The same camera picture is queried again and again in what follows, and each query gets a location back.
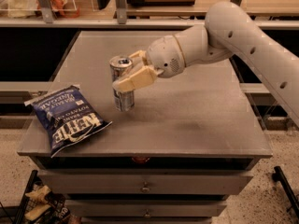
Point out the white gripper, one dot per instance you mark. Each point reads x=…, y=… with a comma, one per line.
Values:
x=164, y=57

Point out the silver redbull can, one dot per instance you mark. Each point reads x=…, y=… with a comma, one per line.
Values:
x=120, y=66

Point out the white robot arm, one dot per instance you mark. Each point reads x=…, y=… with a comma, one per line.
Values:
x=228, y=30

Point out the blue kettle chip bag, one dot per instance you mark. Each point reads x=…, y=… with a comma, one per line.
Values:
x=67, y=117

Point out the grey drawer cabinet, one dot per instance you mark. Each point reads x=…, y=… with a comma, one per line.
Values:
x=189, y=143

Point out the upper drawer knob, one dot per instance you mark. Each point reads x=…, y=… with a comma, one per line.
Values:
x=145, y=188

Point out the drawer knob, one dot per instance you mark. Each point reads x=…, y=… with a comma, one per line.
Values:
x=147, y=214
x=145, y=188

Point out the clear plastic bin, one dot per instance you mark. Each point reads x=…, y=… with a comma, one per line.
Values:
x=29, y=8

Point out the lower drawer knob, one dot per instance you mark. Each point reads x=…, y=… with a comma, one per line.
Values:
x=147, y=214

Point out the black metal stand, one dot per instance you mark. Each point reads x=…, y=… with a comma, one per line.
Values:
x=278, y=176

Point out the grey shelf rail frame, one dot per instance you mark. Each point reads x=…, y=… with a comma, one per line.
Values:
x=259, y=8

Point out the black wire basket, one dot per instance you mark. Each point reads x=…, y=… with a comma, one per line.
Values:
x=39, y=205

